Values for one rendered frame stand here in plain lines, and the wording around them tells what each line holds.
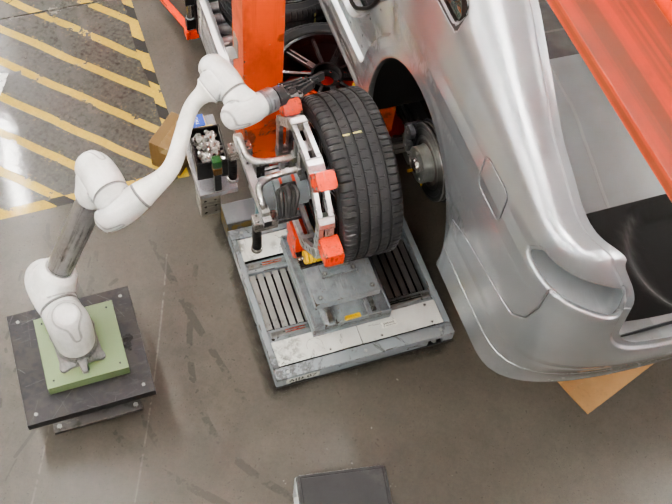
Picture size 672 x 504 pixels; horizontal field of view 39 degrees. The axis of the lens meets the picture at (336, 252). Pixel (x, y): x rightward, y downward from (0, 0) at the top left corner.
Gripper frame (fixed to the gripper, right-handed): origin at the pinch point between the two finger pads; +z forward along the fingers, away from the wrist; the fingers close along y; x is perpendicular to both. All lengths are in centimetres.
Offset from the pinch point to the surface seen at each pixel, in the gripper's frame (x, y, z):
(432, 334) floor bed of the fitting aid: -130, 21, 35
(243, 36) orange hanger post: 13.3, -26.1, -10.5
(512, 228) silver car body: -18, 97, -11
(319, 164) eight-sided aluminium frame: -23.0, 15.7, -15.7
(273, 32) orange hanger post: 12.5, -21.4, -0.2
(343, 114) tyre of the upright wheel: -11.8, 10.9, 2.0
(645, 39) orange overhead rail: 95, 187, -105
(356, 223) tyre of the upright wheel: -44, 30, -13
